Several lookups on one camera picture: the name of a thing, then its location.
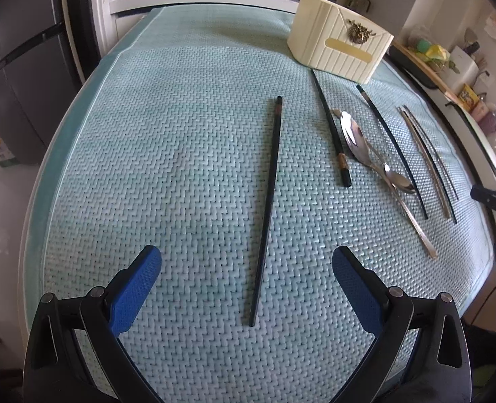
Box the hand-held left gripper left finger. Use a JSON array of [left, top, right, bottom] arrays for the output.
[[23, 245, 165, 403]]

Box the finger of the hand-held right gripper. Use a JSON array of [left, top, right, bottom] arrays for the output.
[[469, 184, 496, 220]]

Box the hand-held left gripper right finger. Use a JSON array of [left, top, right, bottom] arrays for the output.
[[331, 245, 473, 403]]

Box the silver metal chopstick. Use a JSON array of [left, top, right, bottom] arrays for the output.
[[402, 105, 459, 224], [397, 107, 452, 219]]

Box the small silver spoon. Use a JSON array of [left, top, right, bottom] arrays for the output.
[[333, 108, 417, 195]]

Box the black chopstick brown band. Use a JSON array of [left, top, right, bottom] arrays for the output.
[[310, 68, 353, 188]]

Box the large silver spoon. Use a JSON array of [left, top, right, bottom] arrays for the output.
[[339, 110, 438, 260]]

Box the cream utensil holder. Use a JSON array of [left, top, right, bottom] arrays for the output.
[[287, 0, 395, 85]]

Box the yellow packet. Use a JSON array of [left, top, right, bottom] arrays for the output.
[[458, 84, 481, 110]]

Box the wooden cutting board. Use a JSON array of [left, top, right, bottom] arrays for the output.
[[394, 42, 462, 103]]

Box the white box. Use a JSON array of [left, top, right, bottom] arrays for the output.
[[449, 46, 478, 85]]

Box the teal woven mat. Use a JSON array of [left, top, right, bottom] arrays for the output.
[[19, 4, 496, 403]]

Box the black tray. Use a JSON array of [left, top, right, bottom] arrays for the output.
[[388, 45, 442, 90]]

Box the grey refrigerator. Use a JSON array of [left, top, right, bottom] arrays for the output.
[[0, 0, 85, 166]]

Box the black door frame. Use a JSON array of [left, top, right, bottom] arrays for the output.
[[61, 0, 101, 87]]

